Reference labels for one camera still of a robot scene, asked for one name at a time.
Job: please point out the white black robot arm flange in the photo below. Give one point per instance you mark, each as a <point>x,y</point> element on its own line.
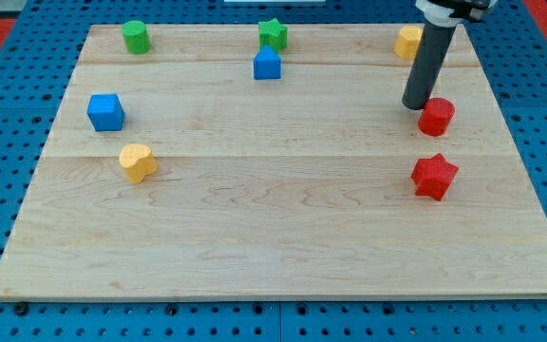
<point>449,13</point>

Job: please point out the green star block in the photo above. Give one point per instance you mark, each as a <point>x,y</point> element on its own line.
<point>274,34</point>

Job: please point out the red star block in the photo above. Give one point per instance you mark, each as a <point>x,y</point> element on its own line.
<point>433,176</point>

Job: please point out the light wooden board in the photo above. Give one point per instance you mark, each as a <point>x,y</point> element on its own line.
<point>293,189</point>

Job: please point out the blue pentagon block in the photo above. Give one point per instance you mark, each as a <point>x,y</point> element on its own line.
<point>267,64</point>

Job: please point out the yellow heart block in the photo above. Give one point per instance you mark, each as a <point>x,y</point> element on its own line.
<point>138,162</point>

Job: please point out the red cylinder block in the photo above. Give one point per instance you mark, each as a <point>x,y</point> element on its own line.
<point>436,116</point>

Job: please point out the blue cube block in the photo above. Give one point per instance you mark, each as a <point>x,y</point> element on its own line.
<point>105,112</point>

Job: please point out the yellow hexagon block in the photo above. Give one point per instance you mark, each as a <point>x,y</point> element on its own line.
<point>407,42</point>

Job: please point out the green cylinder block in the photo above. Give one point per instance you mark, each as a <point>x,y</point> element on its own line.
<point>135,36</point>

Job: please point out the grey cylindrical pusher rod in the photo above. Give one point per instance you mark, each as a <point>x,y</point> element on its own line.
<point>428,61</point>

